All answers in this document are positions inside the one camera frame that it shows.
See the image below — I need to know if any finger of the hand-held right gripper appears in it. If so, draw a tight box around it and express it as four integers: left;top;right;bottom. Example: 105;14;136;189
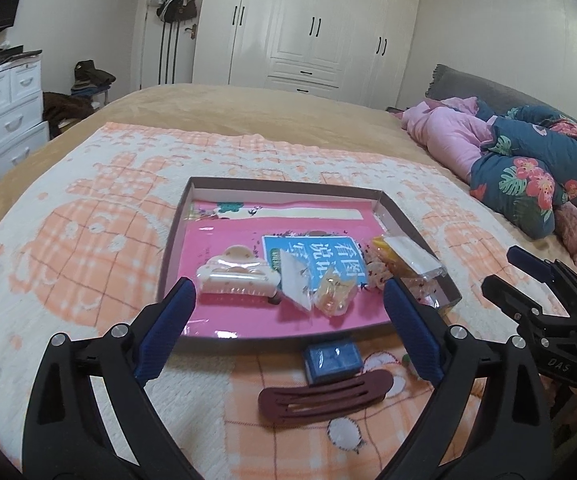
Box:
481;274;570;329
507;245;577;307

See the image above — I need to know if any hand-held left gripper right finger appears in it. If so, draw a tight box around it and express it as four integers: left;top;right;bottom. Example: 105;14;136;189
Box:
375;277;554;480

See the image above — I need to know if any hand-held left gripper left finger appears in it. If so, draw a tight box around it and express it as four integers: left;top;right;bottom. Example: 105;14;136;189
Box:
21;276;199;480

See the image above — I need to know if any clear polka dot packet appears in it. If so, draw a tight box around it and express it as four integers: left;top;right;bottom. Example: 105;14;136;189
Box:
402;274;450;309

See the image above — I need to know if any floral fabric hair tie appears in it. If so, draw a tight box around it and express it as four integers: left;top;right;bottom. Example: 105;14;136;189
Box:
365;247;394;290

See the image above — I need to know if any yellow packet with white card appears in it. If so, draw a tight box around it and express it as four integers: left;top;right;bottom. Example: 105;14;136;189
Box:
372;235;444;281

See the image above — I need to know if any small blue box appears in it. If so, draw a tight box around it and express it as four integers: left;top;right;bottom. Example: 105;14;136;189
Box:
303;341;363;387

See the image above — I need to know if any white hair claw clip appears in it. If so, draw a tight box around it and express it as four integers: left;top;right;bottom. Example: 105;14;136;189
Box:
196;244;282;306

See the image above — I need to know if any shallow grey cardboard box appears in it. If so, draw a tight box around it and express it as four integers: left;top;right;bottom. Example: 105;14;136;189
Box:
157;176;461;345

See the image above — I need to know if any dark red hair clip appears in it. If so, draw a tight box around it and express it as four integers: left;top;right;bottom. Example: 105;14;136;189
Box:
258;367;394;423

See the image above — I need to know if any clear packet with white card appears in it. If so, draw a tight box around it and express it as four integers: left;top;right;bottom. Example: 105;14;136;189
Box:
278;250;317;311

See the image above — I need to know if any blue floral quilt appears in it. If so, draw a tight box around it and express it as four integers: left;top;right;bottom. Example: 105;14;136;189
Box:
469;100;577;240

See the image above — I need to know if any orange and white printed blanket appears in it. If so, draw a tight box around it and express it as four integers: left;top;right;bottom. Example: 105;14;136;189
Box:
0;121;577;480

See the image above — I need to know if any pink book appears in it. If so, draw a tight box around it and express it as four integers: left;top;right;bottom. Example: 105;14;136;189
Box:
178;199;401;338

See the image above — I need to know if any pink quilt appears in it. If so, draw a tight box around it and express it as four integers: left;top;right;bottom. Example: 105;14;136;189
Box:
401;97;506;183

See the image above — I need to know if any grey headboard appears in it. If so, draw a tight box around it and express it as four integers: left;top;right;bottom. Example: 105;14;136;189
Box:
425;65;577;221

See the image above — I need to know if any tan bed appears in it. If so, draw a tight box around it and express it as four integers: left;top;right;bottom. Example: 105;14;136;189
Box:
0;82;577;480

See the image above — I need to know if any dark brown coat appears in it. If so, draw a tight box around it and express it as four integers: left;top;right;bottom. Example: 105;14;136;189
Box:
43;91;95;139

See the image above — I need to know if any pile of dark clothes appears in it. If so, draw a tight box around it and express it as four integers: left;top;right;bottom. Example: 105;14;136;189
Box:
71;60;117;96

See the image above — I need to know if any white plastic drawer cabinet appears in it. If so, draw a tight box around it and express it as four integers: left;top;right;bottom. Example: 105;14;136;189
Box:
0;57;50;181

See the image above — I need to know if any white room door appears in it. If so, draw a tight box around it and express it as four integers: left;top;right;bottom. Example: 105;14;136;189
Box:
138;0;210;91

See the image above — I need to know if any white built-in wardrobe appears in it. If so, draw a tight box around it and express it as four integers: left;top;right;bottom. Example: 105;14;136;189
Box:
191;0;424;110

